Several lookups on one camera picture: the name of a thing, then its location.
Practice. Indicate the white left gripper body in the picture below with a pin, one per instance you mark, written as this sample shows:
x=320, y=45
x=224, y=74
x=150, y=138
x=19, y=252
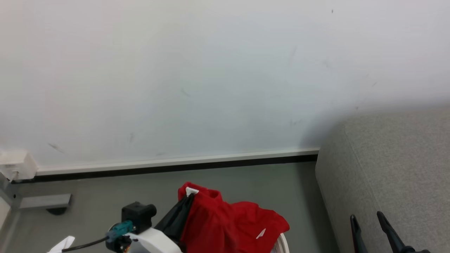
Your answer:
x=154, y=240

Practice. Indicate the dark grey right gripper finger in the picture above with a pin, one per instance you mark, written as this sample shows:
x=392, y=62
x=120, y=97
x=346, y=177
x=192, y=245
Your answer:
x=390, y=232
x=356, y=235

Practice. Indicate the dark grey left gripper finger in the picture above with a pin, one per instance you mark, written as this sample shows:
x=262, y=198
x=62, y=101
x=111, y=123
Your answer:
x=171, y=217
x=180, y=226

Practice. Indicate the red garment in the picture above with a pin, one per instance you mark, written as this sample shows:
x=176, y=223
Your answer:
x=225, y=225

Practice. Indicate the white perforated laundry basket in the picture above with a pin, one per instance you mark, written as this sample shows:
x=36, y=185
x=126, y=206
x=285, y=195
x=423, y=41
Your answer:
x=282, y=244

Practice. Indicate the white and black baseboard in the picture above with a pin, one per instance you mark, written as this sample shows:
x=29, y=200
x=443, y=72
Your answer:
x=175, y=165

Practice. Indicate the grey fabric sofa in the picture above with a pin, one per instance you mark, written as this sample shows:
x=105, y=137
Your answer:
x=393, y=168

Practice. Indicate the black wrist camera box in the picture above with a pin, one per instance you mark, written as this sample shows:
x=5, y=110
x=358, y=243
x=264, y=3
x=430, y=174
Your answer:
x=138, y=214

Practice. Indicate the grey metal frame leg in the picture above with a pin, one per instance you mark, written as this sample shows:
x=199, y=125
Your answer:
x=38, y=201

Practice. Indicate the white wall socket box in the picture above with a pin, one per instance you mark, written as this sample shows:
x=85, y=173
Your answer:
x=15, y=164

